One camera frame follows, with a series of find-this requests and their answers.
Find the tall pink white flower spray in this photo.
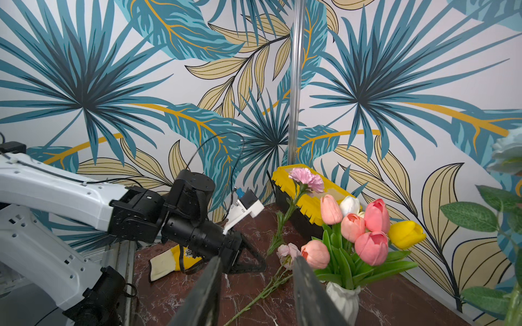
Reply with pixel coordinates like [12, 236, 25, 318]
[440, 127, 521, 325]

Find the pink carnation flower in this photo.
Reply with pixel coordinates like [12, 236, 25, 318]
[266, 167, 324, 256]

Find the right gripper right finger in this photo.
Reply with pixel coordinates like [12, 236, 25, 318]
[292, 256, 348, 326]

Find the yellow work glove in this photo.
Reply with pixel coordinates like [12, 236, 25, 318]
[150, 245, 203, 282]

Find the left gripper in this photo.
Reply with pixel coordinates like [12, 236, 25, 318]
[203, 230, 267, 274]

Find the light pink peony bunch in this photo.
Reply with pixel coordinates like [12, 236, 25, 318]
[225, 243, 301, 325]

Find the yellow black toolbox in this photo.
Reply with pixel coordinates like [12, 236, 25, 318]
[271, 164, 353, 240]

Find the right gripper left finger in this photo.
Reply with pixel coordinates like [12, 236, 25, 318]
[168, 257, 223, 326]

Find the tulip bouquet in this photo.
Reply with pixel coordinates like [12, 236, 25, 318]
[300, 195, 426, 290]

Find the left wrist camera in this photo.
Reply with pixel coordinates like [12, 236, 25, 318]
[223, 190, 265, 235]

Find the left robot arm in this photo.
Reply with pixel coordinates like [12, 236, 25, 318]
[1, 141, 266, 325]

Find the white ribbed vase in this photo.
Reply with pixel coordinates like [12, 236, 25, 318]
[326, 282, 361, 326]

